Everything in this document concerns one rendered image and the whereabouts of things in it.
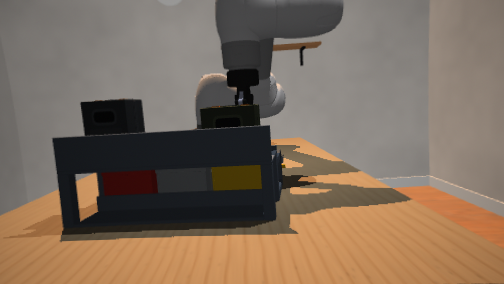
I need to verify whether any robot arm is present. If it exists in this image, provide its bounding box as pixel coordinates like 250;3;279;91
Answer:
195;0;344;129

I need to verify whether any yellow bin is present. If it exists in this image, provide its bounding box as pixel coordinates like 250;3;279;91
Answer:
211;165;262;191

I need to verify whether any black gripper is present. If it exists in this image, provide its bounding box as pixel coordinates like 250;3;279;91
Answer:
226;69;259;105

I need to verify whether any dark grey shelf rack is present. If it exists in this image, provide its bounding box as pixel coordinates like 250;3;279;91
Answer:
52;125;284;228

